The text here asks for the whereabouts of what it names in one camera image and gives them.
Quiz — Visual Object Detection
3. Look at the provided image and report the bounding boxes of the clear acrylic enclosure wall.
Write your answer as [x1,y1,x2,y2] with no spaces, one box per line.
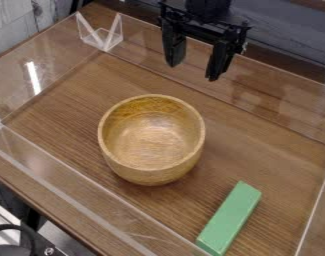
[0,3,325,256]

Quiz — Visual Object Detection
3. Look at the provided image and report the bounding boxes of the brown wooden bowl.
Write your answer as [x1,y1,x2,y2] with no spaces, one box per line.
[96,94,205,186]

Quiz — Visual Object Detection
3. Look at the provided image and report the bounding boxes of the black cable bottom left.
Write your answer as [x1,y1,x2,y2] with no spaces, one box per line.
[0,223,38,256]

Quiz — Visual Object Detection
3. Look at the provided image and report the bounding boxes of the clear acrylic corner bracket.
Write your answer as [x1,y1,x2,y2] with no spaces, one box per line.
[75,12,123,52]

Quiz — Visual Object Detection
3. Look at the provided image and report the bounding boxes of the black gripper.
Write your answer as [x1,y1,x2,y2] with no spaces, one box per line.
[157,0,251,81]

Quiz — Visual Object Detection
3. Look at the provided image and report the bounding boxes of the green rectangular block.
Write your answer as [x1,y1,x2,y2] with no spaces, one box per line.
[195,181,262,256]

